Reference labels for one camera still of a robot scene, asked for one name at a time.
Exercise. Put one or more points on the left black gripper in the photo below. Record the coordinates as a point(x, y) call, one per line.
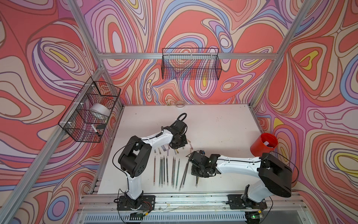
point(185, 142)

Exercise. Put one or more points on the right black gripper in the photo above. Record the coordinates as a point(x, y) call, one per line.
point(195, 173)

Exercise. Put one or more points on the green pencil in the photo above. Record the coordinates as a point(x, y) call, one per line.
point(177, 177)
point(159, 172)
point(174, 178)

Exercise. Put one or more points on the bundle of coloured pencils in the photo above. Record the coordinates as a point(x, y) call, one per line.
point(182, 176)

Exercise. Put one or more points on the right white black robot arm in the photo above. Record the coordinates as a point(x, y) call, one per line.
point(275, 177)

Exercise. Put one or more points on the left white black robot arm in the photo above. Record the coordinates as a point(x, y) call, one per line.
point(136, 153)

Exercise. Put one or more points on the red plastic cup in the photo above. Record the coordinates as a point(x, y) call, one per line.
point(265, 143)

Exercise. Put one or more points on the white tape roll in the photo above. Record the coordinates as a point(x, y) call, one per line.
point(100, 109)

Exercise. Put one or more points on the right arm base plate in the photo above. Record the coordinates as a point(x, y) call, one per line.
point(237, 202)

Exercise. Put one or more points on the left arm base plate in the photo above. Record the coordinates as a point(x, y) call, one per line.
point(143, 203)

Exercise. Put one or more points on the back wall wire basket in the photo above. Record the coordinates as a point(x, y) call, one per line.
point(191, 63)

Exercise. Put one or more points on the wall wire basket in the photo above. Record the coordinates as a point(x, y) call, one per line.
point(191, 63)
point(76, 121)

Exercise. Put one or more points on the left wall wire basket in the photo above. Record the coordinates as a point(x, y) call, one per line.
point(76, 121)

